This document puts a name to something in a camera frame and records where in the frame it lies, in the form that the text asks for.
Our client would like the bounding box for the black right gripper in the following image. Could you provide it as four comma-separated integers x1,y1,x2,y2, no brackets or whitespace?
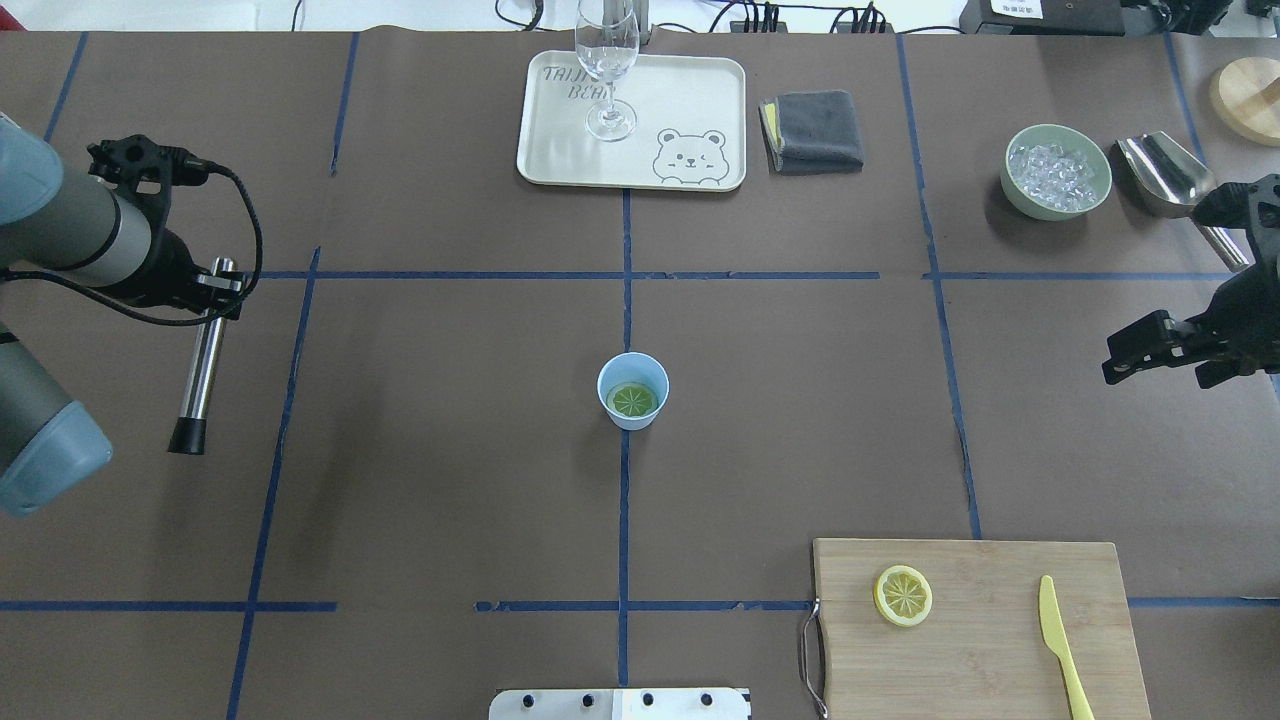
1102,174,1279,389

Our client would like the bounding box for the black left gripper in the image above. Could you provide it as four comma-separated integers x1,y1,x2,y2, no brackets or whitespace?
88,135,247,322

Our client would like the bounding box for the steel muddler black tip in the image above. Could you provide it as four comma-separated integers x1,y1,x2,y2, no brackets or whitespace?
166,309,227,456

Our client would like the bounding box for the yellow lemon slice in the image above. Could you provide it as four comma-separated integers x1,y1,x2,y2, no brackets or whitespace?
872,565,934,628

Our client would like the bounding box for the green lime slice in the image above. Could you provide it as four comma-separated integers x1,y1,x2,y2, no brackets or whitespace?
605,382,660,418

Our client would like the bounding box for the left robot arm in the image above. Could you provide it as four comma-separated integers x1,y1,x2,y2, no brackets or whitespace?
1,117,264,518

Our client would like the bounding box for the wooden cup tree stand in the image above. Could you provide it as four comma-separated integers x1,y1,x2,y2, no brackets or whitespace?
1210,56,1279,147

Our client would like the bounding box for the light blue plastic cup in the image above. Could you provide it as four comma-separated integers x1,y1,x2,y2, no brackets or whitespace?
596,352,669,430

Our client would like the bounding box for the steel ice scoop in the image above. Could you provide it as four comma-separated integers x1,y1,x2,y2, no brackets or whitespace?
1116,131,1219,219

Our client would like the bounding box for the green bowl of ice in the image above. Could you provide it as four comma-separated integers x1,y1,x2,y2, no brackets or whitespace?
1000,124,1114,222

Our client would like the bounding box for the yellow plastic knife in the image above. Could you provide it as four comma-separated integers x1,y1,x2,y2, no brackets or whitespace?
1037,574,1094,719

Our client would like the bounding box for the bamboo cutting board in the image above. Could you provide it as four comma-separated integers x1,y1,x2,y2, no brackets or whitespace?
812,538,1151,719

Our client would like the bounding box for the folded grey cloth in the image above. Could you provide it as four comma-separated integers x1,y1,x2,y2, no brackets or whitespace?
759,88,867,176

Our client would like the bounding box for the clear wine glass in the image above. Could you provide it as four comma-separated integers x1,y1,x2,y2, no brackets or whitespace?
575,1,640,142

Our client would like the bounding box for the cream bear serving tray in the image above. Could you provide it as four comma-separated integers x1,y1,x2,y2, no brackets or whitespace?
516,50,748,192

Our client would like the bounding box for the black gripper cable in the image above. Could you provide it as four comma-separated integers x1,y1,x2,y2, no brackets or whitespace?
0,150,265,328

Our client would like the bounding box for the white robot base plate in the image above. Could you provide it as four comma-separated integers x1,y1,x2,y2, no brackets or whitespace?
488,687,753,719

